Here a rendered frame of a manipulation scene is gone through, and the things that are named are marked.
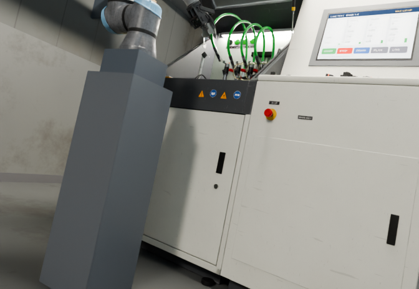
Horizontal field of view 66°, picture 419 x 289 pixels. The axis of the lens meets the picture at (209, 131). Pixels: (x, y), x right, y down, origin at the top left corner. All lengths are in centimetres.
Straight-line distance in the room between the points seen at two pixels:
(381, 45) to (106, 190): 132
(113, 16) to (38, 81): 202
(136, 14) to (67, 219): 81
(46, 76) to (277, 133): 250
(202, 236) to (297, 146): 60
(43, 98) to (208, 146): 217
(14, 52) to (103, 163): 221
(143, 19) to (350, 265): 118
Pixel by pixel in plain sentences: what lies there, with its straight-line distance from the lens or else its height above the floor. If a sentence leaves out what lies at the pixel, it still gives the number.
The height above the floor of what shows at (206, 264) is 9.
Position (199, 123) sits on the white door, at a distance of 160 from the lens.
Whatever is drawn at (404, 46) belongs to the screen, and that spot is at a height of 120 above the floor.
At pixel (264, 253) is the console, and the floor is 23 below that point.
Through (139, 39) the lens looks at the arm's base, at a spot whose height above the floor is 96.
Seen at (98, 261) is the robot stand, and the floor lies 15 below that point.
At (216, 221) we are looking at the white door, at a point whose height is 28.
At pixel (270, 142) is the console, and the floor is 68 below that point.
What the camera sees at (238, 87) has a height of 91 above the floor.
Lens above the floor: 57
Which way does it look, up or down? 4 degrees up
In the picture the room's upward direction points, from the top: 11 degrees clockwise
